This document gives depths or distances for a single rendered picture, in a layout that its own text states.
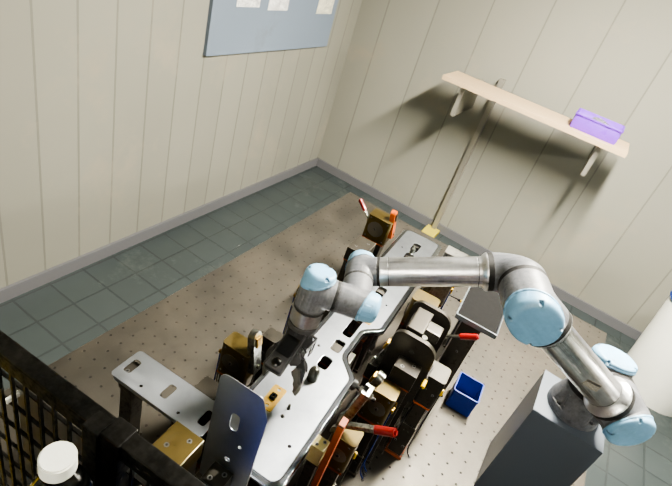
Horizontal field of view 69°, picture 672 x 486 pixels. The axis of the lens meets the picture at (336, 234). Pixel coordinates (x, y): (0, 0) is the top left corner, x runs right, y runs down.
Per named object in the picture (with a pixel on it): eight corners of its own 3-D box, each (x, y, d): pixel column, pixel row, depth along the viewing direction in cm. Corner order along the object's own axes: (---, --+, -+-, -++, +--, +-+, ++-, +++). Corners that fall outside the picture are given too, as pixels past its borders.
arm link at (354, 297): (384, 279, 120) (342, 265, 120) (382, 308, 111) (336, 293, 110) (373, 302, 124) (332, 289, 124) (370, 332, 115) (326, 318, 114)
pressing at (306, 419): (400, 226, 227) (401, 223, 226) (444, 248, 221) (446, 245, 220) (199, 441, 115) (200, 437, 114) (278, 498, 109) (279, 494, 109)
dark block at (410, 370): (356, 440, 161) (400, 354, 139) (375, 452, 159) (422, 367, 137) (350, 452, 157) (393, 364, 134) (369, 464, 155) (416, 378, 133)
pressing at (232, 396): (200, 469, 109) (223, 368, 91) (242, 500, 106) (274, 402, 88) (198, 471, 108) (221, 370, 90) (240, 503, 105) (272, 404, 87)
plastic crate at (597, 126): (617, 139, 323) (625, 125, 318) (615, 146, 306) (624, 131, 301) (572, 120, 333) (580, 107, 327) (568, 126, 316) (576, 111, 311)
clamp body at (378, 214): (347, 266, 240) (370, 204, 221) (372, 280, 236) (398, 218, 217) (340, 274, 233) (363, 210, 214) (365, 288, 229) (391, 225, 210)
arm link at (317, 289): (339, 285, 109) (303, 273, 109) (324, 323, 114) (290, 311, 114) (342, 268, 117) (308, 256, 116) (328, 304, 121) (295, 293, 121)
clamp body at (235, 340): (211, 400, 158) (227, 324, 140) (240, 421, 155) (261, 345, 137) (197, 414, 153) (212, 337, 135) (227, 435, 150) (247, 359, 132)
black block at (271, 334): (246, 382, 168) (263, 321, 153) (270, 397, 166) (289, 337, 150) (237, 392, 164) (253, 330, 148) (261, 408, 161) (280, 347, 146)
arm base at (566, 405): (599, 407, 146) (619, 386, 141) (595, 441, 135) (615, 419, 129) (551, 378, 151) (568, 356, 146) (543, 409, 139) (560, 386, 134)
